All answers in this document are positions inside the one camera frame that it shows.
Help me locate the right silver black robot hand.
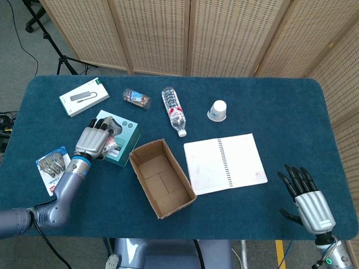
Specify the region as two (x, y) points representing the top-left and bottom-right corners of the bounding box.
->
(277, 164), (337, 234)

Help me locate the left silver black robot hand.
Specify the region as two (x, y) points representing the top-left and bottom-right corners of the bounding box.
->
(73, 115), (118, 161)

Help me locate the small pink box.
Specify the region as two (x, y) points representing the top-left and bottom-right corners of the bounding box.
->
(104, 136), (118, 152)

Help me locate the teal product box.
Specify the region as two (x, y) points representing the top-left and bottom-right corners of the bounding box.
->
(94, 109), (142, 168)

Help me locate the white USB hub box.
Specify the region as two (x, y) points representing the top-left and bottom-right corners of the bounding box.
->
(58, 77), (111, 118)

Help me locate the blister pack with blue card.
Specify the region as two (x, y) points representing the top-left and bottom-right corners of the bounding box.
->
(35, 146), (72, 197)

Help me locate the open brown cardboard box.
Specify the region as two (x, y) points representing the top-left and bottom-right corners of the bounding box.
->
(128, 138), (198, 220)

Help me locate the open white spiral notebook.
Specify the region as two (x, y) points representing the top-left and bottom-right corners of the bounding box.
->
(183, 133), (268, 196)

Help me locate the dark blue table mat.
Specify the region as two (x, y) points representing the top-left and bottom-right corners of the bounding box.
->
(0, 75), (355, 242)

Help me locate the metal table leg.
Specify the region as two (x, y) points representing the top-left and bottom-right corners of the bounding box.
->
(240, 240), (249, 269)

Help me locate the black tripod stand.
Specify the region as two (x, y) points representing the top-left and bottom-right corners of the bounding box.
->
(22, 0), (99, 76)

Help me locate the clear plastic water bottle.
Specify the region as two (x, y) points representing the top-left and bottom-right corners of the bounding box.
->
(161, 86), (188, 138)

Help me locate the white paper cup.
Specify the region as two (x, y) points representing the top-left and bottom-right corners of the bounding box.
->
(206, 100), (227, 122)

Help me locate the black office chair base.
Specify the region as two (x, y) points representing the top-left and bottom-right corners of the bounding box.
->
(25, 5), (47, 33)

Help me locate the blue-grey robot torso base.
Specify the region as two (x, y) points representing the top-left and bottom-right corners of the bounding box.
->
(105, 238), (233, 269)

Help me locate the woven wooden folding screen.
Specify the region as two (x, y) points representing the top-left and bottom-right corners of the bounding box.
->
(39, 0), (359, 242)

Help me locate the blue floor cable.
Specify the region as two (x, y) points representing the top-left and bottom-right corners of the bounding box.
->
(279, 240), (294, 269)

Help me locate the bundle of cables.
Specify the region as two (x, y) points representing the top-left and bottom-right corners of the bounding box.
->
(0, 111), (18, 138)

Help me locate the thin black floor cable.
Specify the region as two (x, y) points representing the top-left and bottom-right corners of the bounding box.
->
(7, 0), (39, 78)

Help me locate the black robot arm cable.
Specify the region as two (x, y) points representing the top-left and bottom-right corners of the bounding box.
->
(31, 206), (73, 269)

